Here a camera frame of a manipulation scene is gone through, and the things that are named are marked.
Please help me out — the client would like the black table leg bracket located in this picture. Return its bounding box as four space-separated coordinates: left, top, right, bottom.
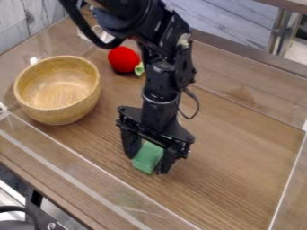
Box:
25 190 66 230

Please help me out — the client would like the black cable lower left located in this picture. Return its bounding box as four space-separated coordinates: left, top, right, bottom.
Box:
0 205 30 230

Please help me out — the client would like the red plush strawberry toy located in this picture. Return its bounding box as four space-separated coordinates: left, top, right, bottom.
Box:
108 46 145 76

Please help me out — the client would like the green rectangular block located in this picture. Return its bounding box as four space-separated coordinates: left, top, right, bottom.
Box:
132 142 162 174

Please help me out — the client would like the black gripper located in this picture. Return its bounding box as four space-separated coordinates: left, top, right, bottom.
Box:
116 94 194 173

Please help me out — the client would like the clear acrylic corner bracket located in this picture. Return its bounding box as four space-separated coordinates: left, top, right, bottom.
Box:
76 24 117 46

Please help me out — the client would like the brown wooden bowl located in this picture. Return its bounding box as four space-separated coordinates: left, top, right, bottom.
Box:
13 56 100 126

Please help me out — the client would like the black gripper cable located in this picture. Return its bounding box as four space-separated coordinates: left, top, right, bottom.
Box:
174 87 200 120

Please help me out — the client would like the metal table leg background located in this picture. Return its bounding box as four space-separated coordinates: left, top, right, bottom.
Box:
266 9 301 57

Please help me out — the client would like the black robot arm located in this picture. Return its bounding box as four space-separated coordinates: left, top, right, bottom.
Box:
58 0 196 173

